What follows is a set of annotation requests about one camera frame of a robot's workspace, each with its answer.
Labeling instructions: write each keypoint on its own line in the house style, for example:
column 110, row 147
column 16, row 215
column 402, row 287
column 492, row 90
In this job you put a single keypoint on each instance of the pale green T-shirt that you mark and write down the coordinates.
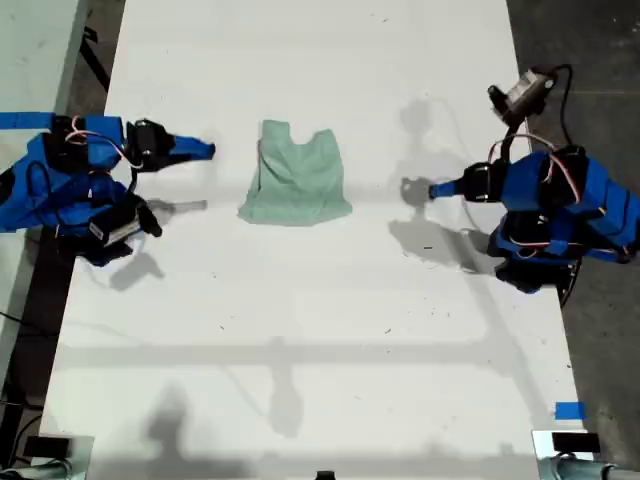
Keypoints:
column 295, row 185

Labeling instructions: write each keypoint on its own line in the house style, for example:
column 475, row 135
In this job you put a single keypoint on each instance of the black stand leg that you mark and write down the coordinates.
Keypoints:
column 97, row 60

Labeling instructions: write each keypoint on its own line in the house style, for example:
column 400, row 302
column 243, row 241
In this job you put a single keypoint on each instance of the shiny metal plate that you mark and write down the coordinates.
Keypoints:
column 82, row 455
column 542, row 450

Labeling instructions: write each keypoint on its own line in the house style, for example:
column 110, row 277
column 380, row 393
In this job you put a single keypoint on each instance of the blue gripper moving jaw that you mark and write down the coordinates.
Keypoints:
column 450, row 195
column 192, row 145

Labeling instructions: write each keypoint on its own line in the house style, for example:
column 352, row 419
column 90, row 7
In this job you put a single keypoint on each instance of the blue gripper fixed jaw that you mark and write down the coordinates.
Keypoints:
column 450, row 186
column 190, row 157

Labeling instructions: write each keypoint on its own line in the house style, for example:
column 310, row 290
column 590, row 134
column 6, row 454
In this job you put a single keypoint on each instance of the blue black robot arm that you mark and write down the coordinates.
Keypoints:
column 50, row 185
column 575, row 200

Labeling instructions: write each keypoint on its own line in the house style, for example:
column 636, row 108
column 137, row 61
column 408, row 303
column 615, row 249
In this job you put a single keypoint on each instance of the small black box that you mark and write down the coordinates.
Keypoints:
column 47, row 446
column 575, row 442

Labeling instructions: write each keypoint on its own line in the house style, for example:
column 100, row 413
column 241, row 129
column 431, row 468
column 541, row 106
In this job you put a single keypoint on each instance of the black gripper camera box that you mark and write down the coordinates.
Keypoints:
column 525, row 87
column 115, row 231

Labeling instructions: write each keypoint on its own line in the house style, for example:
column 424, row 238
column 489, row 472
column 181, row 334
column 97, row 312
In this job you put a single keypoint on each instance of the small black block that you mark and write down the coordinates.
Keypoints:
column 325, row 475

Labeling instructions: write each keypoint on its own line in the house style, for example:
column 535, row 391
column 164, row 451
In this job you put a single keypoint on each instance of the grey metal pipe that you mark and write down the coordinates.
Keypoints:
column 600, row 471
column 45, row 471

